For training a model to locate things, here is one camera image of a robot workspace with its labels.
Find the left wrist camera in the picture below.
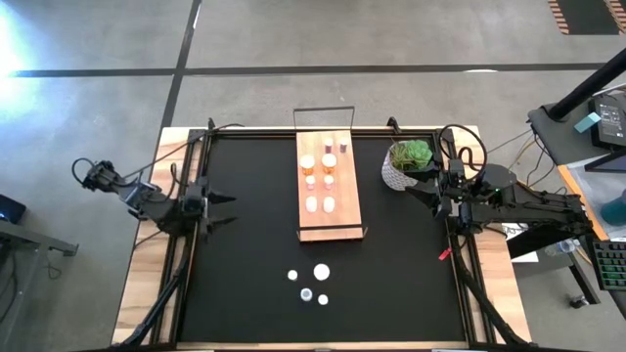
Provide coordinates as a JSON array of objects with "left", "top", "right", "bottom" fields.
[{"left": 184, "top": 194, "right": 205, "bottom": 216}]

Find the clear plastic water bottle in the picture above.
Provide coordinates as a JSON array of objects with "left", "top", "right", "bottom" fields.
[{"left": 544, "top": 238, "right": 579, "bottom": 258}]

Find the black backlit keyboard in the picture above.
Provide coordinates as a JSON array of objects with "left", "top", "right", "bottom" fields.
[{"left": 585, "top": 236, "right": 626, "bottom": 293}]

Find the black stand pole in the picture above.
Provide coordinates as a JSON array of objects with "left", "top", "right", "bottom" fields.
[{"left": 546, "top": 46, "right": 626, "bottom": 123}]

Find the light blue block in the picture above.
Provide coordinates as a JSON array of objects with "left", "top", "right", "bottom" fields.
[{"left": 573, "top": 111, "right": 603, "bottom": 134}]

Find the teal round object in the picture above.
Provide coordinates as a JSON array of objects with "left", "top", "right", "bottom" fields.
[{"left": 599, "top": 188, "right": 626, "bottom": 227}]

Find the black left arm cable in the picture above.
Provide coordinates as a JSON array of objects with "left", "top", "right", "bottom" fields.
[{"left": 70, "top": 122, "right": 246, "bottom": 188}]

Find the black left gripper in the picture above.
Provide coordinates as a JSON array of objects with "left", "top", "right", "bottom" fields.
[{"left": 180, "top": 175, "right": 238, "bottom": 243}]

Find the grey side desk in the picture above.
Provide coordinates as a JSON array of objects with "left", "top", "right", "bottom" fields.
[{"left": 526, "top": 85, "right": 626, "bottom": 170}]

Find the black table mat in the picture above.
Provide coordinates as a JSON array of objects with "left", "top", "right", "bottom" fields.
[{"left": 178, "top": 135, "right": 469, "bottom": 343}]

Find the black device blue light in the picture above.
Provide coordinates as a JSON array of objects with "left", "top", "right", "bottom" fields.
[{"left": 0, "top": 194, "right": 27, "bottom": 225}]

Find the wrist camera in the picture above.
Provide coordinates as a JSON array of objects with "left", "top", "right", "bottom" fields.
[
  {"left": 184, "top": 194, "right": 205, "bottom": 216},
  {"left": 448, "top": 157, "right": 468, "bottom": 190}
]

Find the succulent in patterned pot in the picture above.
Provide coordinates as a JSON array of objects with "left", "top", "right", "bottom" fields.
[{"left": 380, "top": 138, "right": 436, "bottom": 193}]

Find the black mat striped border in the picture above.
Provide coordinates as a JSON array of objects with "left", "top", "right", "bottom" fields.
[{"left": 546, "top": 0, "right": 626, "bottom": 36}]

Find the black aluminium station frame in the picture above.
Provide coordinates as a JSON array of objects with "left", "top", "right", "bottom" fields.
[{"left": 111, "top": 115, "right": 535, "bottom": 352}]

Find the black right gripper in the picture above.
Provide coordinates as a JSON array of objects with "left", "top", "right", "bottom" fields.
[{"left": 406, "top": 158, "right": 483, "bottom": 223}]

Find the black desk leg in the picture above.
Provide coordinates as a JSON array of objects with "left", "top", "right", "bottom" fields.
[{"left": 506, "top": 214, "right": 604, "bottom": 310}]

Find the white paper sheet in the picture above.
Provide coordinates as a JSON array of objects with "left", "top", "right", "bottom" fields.
[{"left": 502, "top": 222, "right": 540, "bottom": 264}]

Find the black desk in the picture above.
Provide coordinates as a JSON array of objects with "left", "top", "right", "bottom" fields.
[{"left": 0, "top": 193, "right": 80, "bottom": 338}]

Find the desk with orange edge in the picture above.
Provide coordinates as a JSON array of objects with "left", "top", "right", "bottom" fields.
[{"left": 557, "top": 154, "right": 626, "bottom": 242}]

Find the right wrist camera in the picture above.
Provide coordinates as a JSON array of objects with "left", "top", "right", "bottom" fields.
[{"left": 448, "top": 157, "right": 468, "bottom": 190}]

